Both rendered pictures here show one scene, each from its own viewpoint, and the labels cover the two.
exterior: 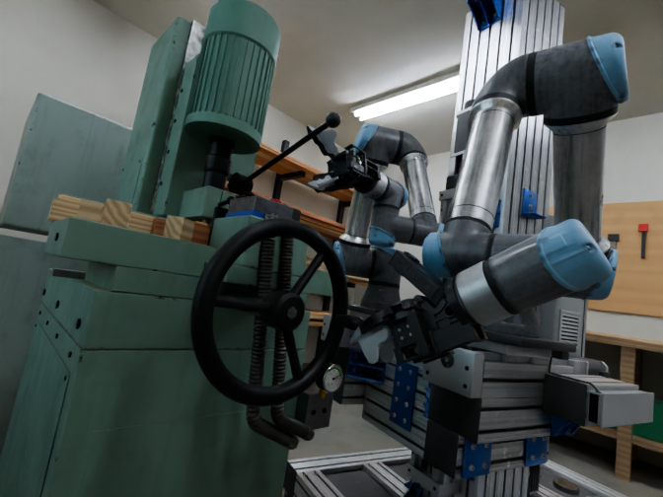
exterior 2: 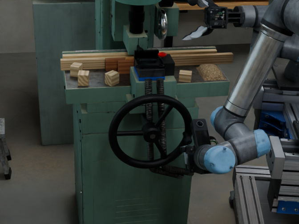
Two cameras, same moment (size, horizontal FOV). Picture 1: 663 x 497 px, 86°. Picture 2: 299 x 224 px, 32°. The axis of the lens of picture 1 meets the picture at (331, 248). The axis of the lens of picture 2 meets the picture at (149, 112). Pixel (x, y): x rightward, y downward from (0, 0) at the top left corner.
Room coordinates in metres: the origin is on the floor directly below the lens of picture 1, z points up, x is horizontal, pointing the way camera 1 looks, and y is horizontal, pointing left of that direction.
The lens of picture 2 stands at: (-0.72, -0.71, 1.73)
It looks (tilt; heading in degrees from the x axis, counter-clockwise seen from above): 29 degrees down; 31
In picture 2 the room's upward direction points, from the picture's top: 3 degrees clockwise
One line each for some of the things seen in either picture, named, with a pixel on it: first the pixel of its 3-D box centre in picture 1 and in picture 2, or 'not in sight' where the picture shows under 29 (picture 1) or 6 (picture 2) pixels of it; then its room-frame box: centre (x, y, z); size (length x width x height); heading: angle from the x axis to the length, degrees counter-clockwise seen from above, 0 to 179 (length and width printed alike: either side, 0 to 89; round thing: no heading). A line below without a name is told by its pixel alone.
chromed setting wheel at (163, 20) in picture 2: not in sight; (161, 24); (0.99, 0.30, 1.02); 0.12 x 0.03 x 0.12; 44
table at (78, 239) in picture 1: (232, 267); (147, 85); (0.76, 0.20, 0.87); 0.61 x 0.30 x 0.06; 134
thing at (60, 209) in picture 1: (224, 246); (149, 61); (0.85, 0.26, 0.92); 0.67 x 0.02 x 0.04; 134
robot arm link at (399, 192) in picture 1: (388, 193); (266, 17); (0.97, -0.13, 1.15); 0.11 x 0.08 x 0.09; 134
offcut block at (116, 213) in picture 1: (116, 215); (83, 78); (0.58, 0.36, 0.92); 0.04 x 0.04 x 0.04; 33
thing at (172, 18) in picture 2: not in sight; (166, 19); (1.06, 0.31, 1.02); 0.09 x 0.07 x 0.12; 134
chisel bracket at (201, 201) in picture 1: (206, 210); (135, 41); (0.83, 0.31, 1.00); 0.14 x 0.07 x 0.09; 44
